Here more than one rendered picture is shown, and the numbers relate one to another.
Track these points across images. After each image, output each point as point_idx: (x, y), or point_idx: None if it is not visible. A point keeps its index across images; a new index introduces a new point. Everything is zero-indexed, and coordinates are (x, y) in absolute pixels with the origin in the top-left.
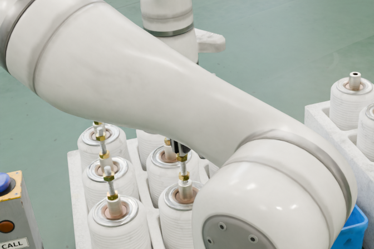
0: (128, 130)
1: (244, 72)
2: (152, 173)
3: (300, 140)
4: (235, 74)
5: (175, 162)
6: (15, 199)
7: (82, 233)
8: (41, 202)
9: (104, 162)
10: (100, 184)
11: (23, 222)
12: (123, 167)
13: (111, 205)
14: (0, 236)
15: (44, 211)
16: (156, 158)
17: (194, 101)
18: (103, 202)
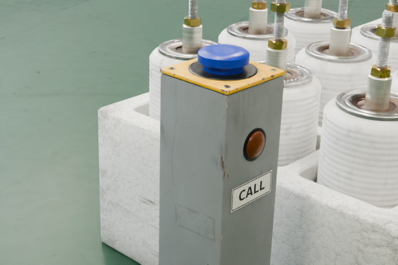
0: (47, 134)
1: (142, 55)
2: (333, 74)
3: None
4: (132, 59)
5: (358, 54)
6: (278, 78)
7: (288, 178)
8: (0, 245)
9: (283, 55)
10: (294, 89)
11: (276, 134)
12: (295, 68)
13: (386, 88)
14: (242, 170)
15: (22, 255)
16: (324, 55)
17: None
18: (342, 100)
